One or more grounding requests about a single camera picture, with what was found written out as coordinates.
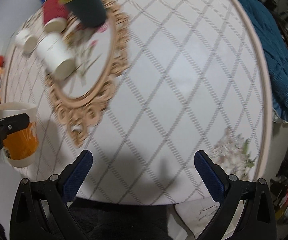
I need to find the small white paper cup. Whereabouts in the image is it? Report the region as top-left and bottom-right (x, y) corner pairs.
(15, 28), (38, 54)

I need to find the orange and white paper cup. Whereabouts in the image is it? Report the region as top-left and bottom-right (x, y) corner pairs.
(0, 102), (39, 168)

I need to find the white diamond pattern tablecloth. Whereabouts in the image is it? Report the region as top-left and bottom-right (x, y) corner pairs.
(4, 0), (271, 205)

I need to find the blue quilted blanket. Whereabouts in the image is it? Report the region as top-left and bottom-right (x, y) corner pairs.
(238, 0), (288, 124)

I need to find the red ribbed paper cup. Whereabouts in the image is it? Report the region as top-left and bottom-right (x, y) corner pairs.
(42, 0), (69, 33)

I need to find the dark green cup yellow inside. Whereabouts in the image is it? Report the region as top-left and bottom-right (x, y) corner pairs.
(59, 0), (106, 28)

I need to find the white paper cup with print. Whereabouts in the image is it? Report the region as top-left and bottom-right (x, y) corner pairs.
(35, 32), (75, 81)

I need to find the black fleece clothing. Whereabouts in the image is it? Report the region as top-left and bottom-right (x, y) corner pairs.
(0, 197), (180, 240)

